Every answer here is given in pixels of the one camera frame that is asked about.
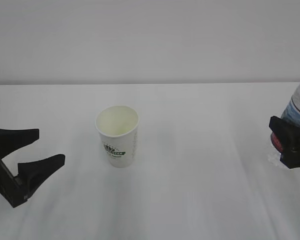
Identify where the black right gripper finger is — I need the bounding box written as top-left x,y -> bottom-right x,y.
269,116 -> 300,150
280,149 -> 300,169

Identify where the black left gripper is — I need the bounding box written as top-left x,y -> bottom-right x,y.
0,128 -> 66,208

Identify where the clear water bottle red label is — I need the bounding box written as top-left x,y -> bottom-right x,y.
267,79 -> 300,171

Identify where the white paper cup green logo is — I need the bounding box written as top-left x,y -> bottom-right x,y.
94,105 -> 140,168

